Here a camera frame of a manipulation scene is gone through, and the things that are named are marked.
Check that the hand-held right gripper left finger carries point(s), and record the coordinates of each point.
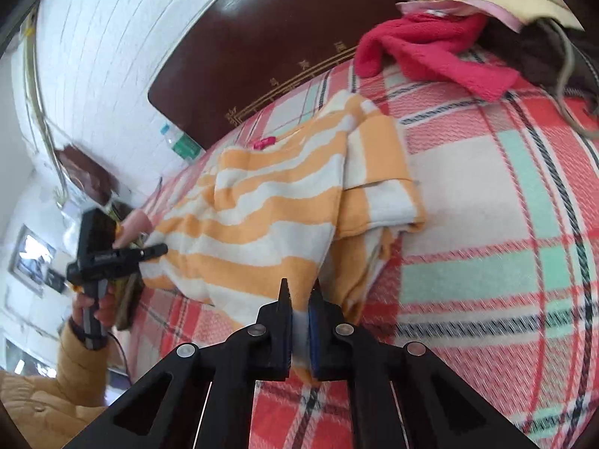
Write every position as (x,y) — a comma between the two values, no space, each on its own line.
(283,336)

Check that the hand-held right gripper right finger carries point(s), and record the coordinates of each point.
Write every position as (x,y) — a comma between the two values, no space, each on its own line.
(318,336)

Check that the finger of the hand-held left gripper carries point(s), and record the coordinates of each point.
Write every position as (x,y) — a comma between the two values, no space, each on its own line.
(153,251)

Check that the yellow white striped shirt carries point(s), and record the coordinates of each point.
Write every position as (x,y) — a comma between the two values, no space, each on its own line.
(262,206)

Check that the person's left forearm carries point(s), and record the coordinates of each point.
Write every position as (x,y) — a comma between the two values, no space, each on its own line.
(70,374)

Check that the person's left hand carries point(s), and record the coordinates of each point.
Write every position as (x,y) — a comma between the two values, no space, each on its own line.
(107,311)

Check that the pale pink soft object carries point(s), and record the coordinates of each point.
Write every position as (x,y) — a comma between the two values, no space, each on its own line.
(135,224)

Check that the brown striped cloth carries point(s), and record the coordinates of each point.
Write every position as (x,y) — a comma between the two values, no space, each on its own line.
(128,299)

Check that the small brown wooden board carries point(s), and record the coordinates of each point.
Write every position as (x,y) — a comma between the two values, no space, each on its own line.
(84,173)

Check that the clear water bottle green label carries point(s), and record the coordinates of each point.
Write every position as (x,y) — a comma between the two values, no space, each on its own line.
(185,146)

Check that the plaid bed blanket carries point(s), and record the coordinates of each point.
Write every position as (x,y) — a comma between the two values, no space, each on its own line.
(468,243)

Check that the dark brown wooden headboard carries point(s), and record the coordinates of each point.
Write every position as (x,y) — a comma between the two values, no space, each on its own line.
(262,46)

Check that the red knit sweater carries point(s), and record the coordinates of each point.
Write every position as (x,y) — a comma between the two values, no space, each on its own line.
(421,51)

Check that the brown zip hoodie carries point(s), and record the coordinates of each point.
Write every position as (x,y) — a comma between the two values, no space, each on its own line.
(529,56)

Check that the pink garment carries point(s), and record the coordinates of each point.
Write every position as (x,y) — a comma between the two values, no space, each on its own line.
(468,7)

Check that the pale yellow garment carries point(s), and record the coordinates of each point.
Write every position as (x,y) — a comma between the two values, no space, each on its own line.
(529,2)

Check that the framed wall picture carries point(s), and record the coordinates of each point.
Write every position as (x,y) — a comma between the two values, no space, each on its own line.
(32,257)

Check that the wall conduit pipe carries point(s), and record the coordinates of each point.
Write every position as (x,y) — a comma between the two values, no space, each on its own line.
(36,93)

